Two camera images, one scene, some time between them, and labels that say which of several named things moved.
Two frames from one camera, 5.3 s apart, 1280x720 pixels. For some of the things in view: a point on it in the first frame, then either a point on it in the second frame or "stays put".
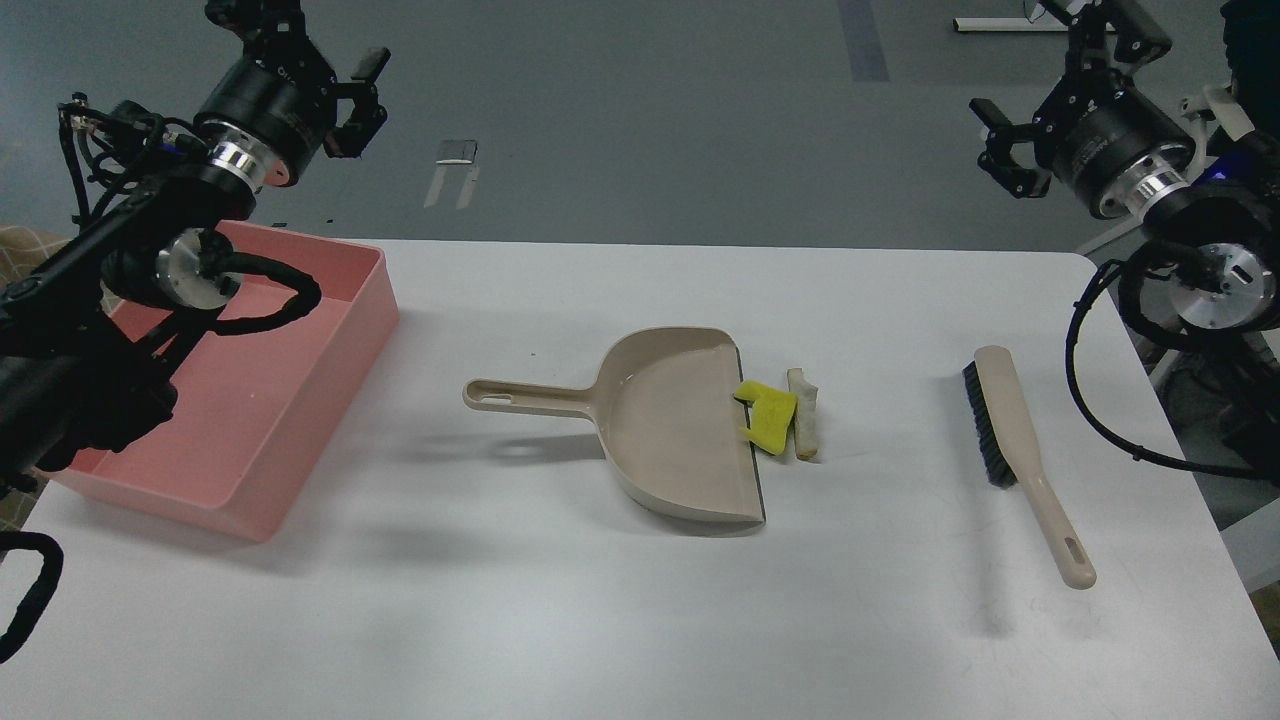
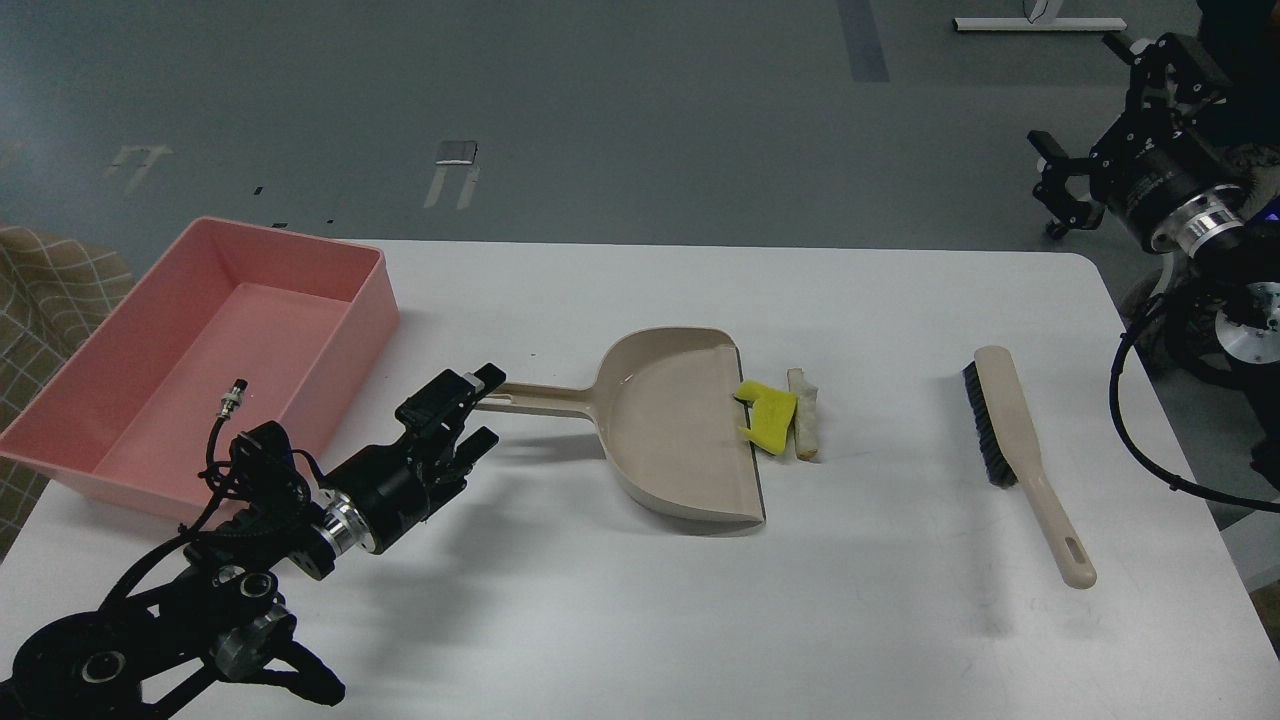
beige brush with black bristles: [1009, 452] stays put
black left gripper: [269, 109] -> [388, 488]
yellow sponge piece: [772, 413] stays put
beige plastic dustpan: [665, 403] stays put
